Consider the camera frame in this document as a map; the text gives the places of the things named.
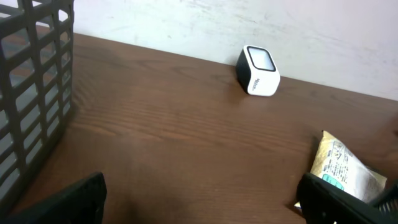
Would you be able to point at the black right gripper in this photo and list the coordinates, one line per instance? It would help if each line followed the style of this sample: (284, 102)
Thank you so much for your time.
(386, 202)

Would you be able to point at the grey plastic shopping basket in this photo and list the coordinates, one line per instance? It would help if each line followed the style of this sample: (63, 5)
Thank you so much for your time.
(36, 88)

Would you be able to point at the white barcode scanner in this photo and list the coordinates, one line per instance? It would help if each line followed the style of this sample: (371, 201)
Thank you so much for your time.
(256, 71)

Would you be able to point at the yellow snack bag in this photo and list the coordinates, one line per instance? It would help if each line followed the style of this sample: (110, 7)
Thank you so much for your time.
(337, 165)

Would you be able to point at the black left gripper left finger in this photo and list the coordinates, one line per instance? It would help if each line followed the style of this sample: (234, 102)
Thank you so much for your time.
(81, 202)

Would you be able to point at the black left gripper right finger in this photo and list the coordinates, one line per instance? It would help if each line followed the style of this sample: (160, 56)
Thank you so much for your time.
(323, 203)

